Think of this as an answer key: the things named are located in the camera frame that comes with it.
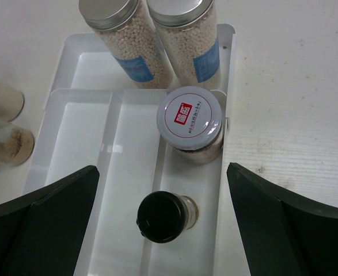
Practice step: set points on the white compartment tray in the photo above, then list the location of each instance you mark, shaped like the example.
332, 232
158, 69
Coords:
94, 116

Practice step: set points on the small black cap spice bottle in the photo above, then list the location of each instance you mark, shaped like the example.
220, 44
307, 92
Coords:
163, 216

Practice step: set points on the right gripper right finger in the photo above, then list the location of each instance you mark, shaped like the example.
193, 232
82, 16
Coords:
283, 233

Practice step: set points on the pink lid spice jar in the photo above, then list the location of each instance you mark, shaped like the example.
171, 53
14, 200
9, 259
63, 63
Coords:
11, 102

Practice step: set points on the tall jar silver lid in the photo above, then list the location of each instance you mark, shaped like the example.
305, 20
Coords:
188, 33
126, 29

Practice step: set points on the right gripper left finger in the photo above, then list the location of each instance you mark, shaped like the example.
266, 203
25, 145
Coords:
41, 233

